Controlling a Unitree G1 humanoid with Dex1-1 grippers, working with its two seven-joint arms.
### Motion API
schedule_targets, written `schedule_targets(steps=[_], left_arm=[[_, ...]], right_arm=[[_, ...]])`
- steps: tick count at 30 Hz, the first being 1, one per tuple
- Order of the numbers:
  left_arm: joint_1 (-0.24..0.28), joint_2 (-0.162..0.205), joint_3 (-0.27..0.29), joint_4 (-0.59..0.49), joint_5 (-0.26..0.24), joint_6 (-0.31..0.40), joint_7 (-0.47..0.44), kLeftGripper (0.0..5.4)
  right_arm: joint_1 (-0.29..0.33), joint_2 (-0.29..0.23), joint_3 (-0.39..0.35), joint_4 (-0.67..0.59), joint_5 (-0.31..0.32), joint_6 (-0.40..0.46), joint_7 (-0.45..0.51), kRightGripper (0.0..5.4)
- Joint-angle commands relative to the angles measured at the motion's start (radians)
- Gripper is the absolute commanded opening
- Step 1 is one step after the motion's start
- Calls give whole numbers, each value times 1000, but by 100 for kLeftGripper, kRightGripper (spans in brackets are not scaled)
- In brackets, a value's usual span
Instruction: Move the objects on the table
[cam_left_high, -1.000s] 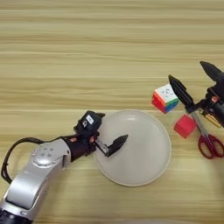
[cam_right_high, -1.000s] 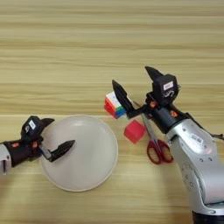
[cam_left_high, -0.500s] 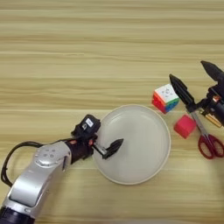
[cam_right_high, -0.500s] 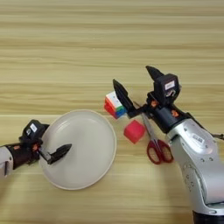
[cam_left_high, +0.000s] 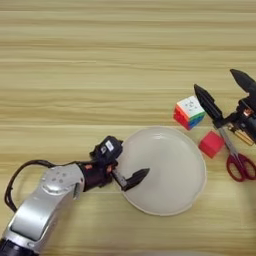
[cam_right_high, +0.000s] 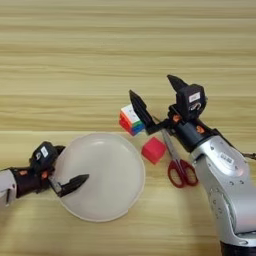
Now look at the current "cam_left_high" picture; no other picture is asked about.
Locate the small red cube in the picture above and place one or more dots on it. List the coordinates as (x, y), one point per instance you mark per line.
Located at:
(211, 144)

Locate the multicolour puzzle cube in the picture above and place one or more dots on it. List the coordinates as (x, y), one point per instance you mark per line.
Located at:
(189, 111)

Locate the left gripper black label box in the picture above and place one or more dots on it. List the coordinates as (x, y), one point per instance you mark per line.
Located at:
(108, 146)

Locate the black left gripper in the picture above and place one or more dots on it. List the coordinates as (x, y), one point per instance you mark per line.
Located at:
(96, 173)

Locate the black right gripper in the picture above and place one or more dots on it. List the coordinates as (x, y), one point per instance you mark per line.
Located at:
(245, 116)

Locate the round white plate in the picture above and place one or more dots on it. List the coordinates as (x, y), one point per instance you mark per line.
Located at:
(173, 176)

